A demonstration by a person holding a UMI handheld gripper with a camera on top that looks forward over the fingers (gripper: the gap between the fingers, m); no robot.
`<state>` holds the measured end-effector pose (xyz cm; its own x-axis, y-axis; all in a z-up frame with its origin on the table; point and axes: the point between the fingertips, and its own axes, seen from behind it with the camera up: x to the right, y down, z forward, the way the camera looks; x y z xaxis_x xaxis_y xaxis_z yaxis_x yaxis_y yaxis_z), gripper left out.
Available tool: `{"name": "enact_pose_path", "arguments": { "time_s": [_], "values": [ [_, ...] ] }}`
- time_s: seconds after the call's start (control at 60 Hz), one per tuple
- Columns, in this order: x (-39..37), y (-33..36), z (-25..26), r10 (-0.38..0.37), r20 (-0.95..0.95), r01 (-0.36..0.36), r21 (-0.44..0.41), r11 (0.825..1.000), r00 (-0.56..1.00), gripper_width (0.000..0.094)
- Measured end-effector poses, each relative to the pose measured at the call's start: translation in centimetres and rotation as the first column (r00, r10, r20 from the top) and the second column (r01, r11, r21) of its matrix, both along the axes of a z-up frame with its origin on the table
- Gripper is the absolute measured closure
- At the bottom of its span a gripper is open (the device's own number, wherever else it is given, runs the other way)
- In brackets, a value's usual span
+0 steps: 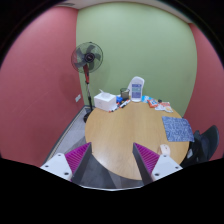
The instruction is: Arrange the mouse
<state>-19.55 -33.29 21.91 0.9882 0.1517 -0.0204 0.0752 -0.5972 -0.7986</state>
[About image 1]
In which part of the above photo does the white printed packet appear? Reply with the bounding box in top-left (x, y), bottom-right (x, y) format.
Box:
top-left (156, 102), bottom-right (173, 113)

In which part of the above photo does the white tissue box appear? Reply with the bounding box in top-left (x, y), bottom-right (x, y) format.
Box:
top-left (94, 91), bottom-right (116, 111)

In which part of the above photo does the red black marker pen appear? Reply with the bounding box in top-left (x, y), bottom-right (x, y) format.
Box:
top-left (109, 106), bottom-right (119, 112)

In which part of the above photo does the black office chair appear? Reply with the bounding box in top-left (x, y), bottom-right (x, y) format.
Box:
top-left (180, 125), bottom-right (219, 168)

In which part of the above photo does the white wall socket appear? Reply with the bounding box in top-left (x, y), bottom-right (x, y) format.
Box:
top-left (75, 94), bottom-right (81, 102)

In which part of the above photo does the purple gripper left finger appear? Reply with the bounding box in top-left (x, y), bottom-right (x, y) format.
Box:
top-left (40, 142), bottom-right (93, 185)

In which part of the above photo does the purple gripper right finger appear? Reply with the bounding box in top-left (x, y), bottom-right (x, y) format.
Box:
top-left (132, 142), bottom-right (184, 186)

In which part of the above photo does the light blue packet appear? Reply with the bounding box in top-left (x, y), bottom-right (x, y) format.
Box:
top-left (142, 96), bottom-right (149, 103)

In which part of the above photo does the orange snack packet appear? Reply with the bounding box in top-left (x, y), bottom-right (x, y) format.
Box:
top-left (148, 99), bottom-right (158, 108)

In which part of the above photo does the dark mesh pen cup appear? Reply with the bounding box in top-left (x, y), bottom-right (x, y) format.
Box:
top-left (120, 88), bottom-right (130, 100)

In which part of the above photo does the white bag with blue label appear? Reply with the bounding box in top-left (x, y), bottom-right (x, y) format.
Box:
top-left (128, 76), bottom-right (145, 102)

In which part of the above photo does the blue small box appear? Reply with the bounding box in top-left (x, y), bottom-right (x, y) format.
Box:
top-left (116, 96), bottom-right (123, 103)

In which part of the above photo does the white computer mouse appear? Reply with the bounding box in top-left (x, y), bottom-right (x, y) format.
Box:
top-left (160, 144), bottom-right (170, 155)

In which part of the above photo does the blue patterned mouse pad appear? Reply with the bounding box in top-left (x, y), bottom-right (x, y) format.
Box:
top-left (162, 116), bottom-right (194, 142)

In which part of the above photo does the black standing fan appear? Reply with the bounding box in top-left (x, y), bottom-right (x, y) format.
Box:
top-left (70, 41), bottom-right (104, 124)

